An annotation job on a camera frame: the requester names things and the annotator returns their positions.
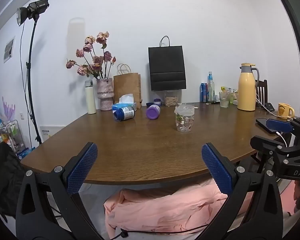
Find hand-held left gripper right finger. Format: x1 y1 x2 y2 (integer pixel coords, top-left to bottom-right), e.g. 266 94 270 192
195 142 283 240

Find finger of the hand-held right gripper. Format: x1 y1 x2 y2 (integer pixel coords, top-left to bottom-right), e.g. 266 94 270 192
266 117 300 140
250 135 294 158

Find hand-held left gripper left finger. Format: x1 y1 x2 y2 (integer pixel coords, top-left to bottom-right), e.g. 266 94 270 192
16 142 108 240

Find clear floral cup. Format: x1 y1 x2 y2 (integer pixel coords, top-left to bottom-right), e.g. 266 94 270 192
174 104 195 133

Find yellow mug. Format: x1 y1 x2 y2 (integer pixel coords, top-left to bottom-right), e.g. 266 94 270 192
277 103 295 119

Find black smartphone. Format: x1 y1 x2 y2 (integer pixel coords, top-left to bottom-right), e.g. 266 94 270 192
255 118 278 133

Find dark wooden chair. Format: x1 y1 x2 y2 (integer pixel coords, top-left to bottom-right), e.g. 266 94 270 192
255 79 268 105

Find yellow thermos jug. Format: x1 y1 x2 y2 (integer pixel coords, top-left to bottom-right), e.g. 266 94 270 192
237 63 260 111

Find clear drinking glass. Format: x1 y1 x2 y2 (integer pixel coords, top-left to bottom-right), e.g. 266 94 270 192
219 91 230 108

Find pink cloth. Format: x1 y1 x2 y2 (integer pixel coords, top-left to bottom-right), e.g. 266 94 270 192
104 180 255 239

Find blue-lid pill bottle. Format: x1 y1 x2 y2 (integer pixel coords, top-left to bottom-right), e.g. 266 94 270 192
114 106 135 122

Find white thermos bottle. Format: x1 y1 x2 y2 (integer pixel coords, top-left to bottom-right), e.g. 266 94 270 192
85 80 97 114

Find clear glass bottle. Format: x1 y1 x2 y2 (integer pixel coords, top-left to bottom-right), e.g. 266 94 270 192
207 71 215 102

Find blue tissue box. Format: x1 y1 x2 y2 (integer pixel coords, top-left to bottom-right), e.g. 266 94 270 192
112 94 137 112

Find pink mottled vase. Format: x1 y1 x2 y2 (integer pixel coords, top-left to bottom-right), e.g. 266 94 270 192
96 78 115 111

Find blue drink can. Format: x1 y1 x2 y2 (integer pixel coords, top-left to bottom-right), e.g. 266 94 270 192
200 83 208 102

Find black cloth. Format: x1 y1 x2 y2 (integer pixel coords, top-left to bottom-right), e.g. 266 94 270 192
0 142 25 217

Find clear jar of oats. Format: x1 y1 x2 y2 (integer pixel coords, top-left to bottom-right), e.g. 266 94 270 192
164 90 182 106

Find purple-lid pill bottle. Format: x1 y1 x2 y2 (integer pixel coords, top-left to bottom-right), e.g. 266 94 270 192
146 105 161 120

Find purple decoration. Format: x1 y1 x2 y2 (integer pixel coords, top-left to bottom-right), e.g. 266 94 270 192
2 96 16 125

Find brown paper bag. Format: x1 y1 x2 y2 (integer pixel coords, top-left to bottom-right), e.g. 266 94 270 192
113 64 142 109

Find dried pink roses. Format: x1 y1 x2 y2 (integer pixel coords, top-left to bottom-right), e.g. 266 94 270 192
66 31 117 79

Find black paper bag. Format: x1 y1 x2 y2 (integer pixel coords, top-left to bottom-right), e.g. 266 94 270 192
148 36 187 92

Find black studio light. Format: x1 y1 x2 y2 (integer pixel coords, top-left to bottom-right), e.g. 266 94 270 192
16 0 51 27

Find white charging cable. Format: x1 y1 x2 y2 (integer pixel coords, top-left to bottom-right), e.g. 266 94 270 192
275 131 288 147

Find white cables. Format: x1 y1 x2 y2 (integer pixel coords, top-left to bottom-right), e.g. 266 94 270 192
255 94 274 111

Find white wire rack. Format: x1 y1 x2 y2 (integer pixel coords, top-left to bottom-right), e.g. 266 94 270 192
0 120 25 157

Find black cord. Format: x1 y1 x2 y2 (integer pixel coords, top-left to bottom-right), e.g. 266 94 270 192
110 224 208 240

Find wall panel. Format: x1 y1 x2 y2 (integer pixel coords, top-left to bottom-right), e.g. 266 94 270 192
4 36 15 63

